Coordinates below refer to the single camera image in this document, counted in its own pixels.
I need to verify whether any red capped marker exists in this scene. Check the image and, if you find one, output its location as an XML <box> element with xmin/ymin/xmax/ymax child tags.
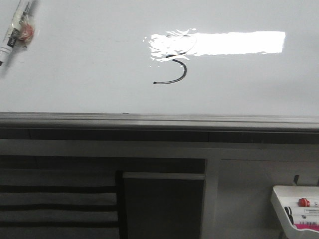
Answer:
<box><xmin>298</xmin><ymin>198</ymin><xmax>319</xmax><ymax>208</ymax></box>

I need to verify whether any white plastic marker tray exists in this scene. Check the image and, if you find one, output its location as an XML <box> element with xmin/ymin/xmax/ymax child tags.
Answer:
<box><xmin>271</xmin><ymin>185</ymin><xmax>319</xmax><ymax>239</ymax></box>

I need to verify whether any white whiteboard marker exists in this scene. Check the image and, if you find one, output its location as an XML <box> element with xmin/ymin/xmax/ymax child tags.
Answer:
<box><xmin>0</xmin><ymin>0</ymin><xmax>35</xmax><ymax>66</ymax></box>

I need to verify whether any black capped marker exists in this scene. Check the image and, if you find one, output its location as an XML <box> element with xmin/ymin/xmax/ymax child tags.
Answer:
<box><xmin>284</xmin><ymin>206</ymin><xmax>319</xmax><ymax>225</ymax></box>

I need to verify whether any striped slatted shelf panel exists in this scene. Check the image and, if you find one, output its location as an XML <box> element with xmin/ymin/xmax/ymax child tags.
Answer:
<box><xmin>0</xmin><ymin>169</ymin><xmax>121</xmax><ymax>239</ymax></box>

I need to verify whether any dark cabinet door panel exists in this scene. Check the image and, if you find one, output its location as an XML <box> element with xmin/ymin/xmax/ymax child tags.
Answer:
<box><xmin>124</xmin><ymin>178</ymin><xmax>204</xmax><ymax>239</ymax></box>

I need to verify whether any white whiteboard with metal frame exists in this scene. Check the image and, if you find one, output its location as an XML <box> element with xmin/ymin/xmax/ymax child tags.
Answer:
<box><xmin>0</xmin><ymin>0</ymin><xmax>319</xmax><ymax>144</ymax></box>

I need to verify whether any pink whiteboard eraser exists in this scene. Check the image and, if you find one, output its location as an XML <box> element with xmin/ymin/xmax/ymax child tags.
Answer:
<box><xmin>294</xmin><ymin>224</ymin><xmax>319</xmax><ymax>231</ymax></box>

